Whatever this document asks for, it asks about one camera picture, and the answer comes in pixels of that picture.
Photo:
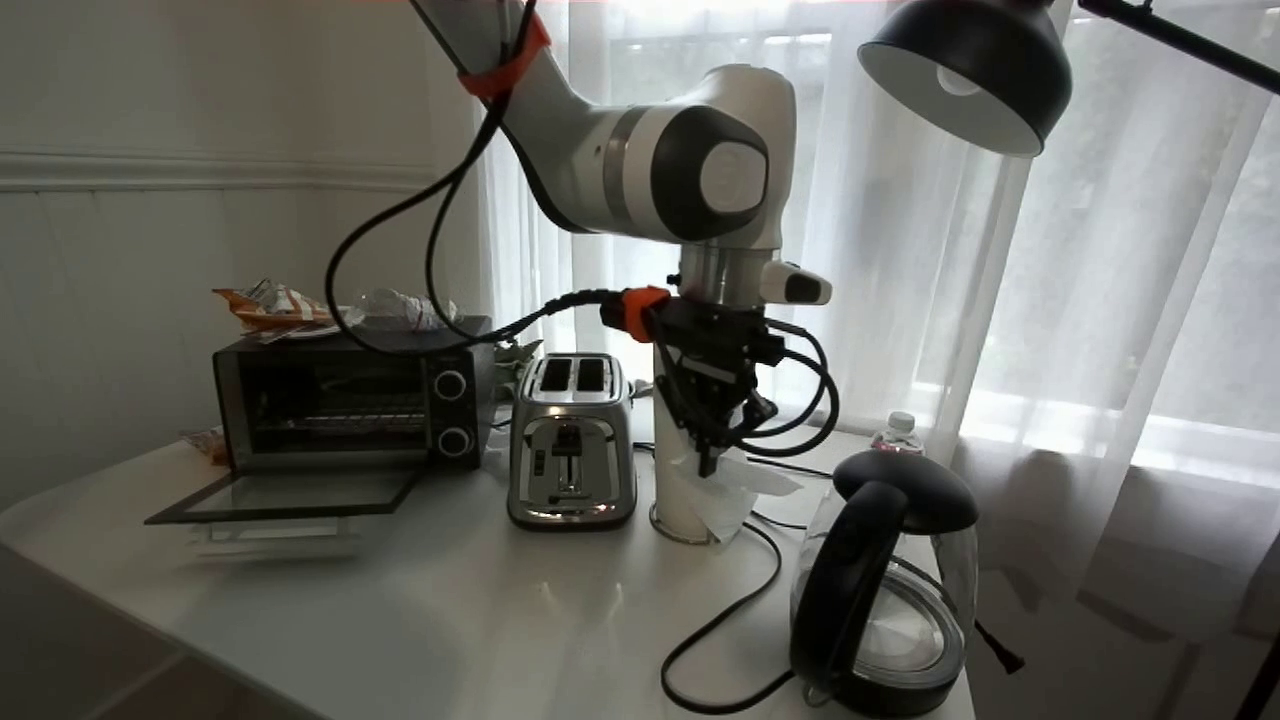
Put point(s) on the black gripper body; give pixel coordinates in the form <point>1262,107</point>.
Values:
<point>713,346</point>

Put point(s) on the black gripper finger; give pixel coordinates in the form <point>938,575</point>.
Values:
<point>728,422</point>
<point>684,422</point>

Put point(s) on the white paper towel roll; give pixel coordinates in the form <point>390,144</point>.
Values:
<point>679,502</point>

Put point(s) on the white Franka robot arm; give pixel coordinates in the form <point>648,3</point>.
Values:
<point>642,144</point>

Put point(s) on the silver two-slot toaster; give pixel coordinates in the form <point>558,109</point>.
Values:
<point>568,444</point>

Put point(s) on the small clear bottle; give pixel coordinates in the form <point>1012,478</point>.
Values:
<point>896,429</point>

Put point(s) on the small green plant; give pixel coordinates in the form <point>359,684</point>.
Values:
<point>513,354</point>

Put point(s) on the black glass electric kettle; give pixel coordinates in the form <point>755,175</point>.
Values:
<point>880,587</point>

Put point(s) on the white sheer curtain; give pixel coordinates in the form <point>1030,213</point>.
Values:
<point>933,295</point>

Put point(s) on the crumpled clear plastic wrap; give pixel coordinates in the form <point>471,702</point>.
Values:
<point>406,308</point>

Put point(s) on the black toaster oven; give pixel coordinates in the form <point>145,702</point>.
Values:
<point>352,401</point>

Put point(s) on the black desk lamp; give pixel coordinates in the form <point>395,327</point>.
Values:
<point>965,62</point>

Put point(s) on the plate with wrapped bread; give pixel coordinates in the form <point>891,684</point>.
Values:
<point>276,308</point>

